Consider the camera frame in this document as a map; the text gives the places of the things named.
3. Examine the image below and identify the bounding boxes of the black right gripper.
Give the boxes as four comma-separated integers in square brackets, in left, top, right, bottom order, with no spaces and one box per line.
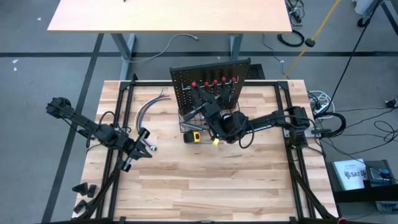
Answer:
[183,87,234,124]

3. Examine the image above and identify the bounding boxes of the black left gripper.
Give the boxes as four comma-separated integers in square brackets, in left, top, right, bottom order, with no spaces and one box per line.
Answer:
[119,127,154,172]

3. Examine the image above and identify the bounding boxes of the grey utility knife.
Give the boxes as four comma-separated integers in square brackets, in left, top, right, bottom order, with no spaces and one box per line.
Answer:
[179,121,206,132]

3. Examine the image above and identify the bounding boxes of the yellow black tape measure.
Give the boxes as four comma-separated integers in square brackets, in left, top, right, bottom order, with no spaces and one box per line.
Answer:
[183,130,203,144]

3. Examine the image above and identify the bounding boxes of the black metal pegboard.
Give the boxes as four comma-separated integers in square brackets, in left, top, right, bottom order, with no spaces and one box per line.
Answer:
[169,57,252,117]

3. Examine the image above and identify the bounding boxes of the black mesh panel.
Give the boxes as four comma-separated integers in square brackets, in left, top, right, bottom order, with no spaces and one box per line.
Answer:
[248,63,266,80]

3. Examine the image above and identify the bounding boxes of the light wooden desk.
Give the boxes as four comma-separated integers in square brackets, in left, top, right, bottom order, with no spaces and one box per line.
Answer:
[46,0,294,82]

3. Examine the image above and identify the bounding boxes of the white booklet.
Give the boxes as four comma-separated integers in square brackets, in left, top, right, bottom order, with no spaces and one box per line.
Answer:
[331,158,368,192]

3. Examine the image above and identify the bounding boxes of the black storage bin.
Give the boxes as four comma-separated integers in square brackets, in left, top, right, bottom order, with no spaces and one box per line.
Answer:
[325,158,398,203]

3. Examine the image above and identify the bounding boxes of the black plug adapter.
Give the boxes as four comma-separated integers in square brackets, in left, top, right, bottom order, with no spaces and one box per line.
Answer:
[384,97,398,110]

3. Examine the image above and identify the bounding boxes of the small dark device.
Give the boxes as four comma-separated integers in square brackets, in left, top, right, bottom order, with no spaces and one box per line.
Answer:
[365,166,391,182]

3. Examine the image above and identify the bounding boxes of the grey tray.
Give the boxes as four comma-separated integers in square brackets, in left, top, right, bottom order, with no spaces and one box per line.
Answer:
[374,200,398,214]

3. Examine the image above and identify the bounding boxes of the silver hook rail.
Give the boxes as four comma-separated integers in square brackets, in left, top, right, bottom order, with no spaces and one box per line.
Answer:
[180,75,240,91]

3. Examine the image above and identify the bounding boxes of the coloured wire bundle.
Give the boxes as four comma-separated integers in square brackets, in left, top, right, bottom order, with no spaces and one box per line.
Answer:
[133,88,172,152]

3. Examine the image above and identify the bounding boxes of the black wire basket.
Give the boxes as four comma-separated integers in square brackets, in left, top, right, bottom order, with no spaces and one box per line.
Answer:
[177,101,244,134]

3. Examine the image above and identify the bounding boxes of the grey floor cable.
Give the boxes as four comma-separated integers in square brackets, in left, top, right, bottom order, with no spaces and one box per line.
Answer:
[120,32,200,65]

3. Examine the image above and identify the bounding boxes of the black floor hose loop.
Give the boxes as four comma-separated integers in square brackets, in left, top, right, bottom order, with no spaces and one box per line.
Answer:
[277,29,306,49]

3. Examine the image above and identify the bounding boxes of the white cable bundle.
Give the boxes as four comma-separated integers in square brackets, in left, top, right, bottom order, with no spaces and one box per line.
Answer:
[307,90,336,114]

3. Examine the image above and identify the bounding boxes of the black cable tangle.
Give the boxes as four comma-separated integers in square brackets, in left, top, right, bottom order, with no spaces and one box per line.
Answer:
[285,0,307,25]

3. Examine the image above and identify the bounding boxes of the yellow hanging cord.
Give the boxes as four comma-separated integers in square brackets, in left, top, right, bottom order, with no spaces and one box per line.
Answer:
[282,0,343,80]

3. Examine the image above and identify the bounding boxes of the black cable loop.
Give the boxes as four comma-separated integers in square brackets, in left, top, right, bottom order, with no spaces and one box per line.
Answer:
[313,111,347,139]

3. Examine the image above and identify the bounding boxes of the long black arm cable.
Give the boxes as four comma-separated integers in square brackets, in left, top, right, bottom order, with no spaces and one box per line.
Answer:
[322,0,384,110]

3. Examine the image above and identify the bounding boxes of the black floor cables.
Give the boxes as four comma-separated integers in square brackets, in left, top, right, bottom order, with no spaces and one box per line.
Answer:
[320,105,398,157]

